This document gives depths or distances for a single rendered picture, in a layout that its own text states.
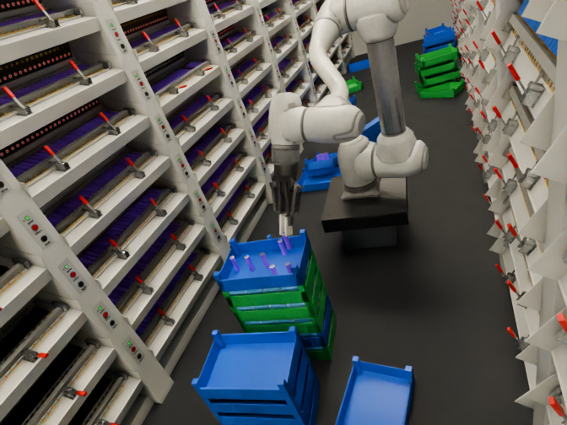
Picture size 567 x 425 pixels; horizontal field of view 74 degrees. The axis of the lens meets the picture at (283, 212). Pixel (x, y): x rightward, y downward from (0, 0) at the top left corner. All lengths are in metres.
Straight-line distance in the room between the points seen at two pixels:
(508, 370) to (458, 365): 0.14
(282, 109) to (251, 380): 0.84
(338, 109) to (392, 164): 0.63
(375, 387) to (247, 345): 0.46
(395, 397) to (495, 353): 0.37
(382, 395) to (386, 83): 1.11
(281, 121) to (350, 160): 0.64
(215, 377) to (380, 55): 1.26
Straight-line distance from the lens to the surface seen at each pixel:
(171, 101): 1.85
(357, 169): 1.74
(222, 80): 2.29
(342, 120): 1.08
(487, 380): 1.47
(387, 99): 1.59
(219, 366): 1.38
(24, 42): 1.45
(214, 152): 2.12
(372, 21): 1.50
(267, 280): 1.27
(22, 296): 1.32
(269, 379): 1.28
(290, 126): 1.14
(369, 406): 1.43
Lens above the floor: 1.24
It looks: 31 degrees down
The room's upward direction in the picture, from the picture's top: 21 degrees counter-clockwise
